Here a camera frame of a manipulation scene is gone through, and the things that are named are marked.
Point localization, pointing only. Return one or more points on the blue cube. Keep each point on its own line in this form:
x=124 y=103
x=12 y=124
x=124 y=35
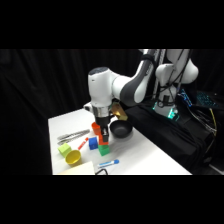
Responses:
x=93 y=143

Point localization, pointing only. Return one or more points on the lime green cube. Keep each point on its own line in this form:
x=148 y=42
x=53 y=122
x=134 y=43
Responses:
x=64 y=150

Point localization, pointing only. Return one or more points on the yellow plastic bowl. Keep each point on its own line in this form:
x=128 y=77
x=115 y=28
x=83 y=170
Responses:
x=73 y=157

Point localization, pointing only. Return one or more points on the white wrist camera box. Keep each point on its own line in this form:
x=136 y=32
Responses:
x=88 y=107

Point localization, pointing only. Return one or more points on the orange plastic cup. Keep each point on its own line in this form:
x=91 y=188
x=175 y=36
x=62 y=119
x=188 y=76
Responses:
x=95 y=128

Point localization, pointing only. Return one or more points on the blue and white marker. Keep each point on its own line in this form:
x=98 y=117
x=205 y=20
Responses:
x=108 y=163

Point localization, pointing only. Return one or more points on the black cloth covered stand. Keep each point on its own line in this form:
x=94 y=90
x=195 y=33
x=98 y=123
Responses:
x=166 y=136

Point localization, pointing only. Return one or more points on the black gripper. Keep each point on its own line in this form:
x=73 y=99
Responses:
x=102 y=121

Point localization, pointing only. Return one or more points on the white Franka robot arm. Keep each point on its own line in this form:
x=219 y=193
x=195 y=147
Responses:
x=100 y=90

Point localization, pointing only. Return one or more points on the tan wrist mount block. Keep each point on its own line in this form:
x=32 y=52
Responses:
x=119 y=111

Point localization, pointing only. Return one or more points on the red and white marker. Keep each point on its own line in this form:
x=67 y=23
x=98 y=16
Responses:
x=82 y=143

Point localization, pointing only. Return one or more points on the backlit keyboard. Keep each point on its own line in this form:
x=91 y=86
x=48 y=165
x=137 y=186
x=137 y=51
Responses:
x=206 y=99

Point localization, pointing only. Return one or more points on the black clip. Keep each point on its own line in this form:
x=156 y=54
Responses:
x=101 y=172

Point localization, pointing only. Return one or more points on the black bowl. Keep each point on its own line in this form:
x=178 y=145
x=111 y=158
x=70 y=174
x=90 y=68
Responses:
x=121 y=129

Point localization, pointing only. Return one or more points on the black curtain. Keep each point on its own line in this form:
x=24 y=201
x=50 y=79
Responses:
x=40 y=100

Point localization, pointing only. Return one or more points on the silver metal tongs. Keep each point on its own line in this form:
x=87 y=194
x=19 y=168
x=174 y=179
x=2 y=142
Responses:
x=71 y=135

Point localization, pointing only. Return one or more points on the green base light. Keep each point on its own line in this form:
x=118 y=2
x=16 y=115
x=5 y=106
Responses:
x=172 y=113

